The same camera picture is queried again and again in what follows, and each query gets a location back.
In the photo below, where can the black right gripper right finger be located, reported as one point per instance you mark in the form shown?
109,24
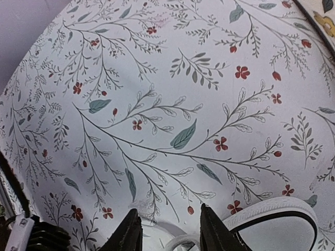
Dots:
215,236

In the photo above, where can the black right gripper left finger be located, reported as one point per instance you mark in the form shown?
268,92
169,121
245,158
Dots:
128,236

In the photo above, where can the black canvas sneaker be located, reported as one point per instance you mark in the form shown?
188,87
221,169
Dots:
282,223

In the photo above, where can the white shoelace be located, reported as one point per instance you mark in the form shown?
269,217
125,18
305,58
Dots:
167,236

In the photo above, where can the square floral ceramic plate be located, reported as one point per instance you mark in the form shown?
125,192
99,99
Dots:
320,14

